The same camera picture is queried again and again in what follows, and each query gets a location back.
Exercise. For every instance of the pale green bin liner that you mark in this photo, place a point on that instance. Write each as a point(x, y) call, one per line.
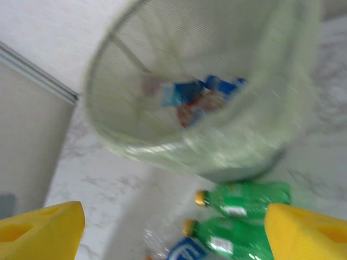
point(162, 151)

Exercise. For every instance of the green plastic bottle yellow cap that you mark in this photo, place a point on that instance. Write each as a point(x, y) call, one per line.
point(244, 197)
point(238, 238)

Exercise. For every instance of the metal mesh bin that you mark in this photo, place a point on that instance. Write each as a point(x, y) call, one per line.
point(244, 176)

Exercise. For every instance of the crushed clear bottle blue label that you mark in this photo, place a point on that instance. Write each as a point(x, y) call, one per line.
point(184, 250)

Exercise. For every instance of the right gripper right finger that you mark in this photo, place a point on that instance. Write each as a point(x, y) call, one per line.
point(306, 238)

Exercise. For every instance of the white-capped clear bottle blue label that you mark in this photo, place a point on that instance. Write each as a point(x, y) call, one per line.
point(225, 85)

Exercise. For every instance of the blue-capped clear bottle blue label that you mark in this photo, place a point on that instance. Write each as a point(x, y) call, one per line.
point(176, 93)

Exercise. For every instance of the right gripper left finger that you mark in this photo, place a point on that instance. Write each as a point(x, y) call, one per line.
point(35, 235)

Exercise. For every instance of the aluminium frame post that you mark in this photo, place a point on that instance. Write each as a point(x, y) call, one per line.
point(35, 73)

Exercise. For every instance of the orange bottle red label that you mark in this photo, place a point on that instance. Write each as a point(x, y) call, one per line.
point(189, 113)

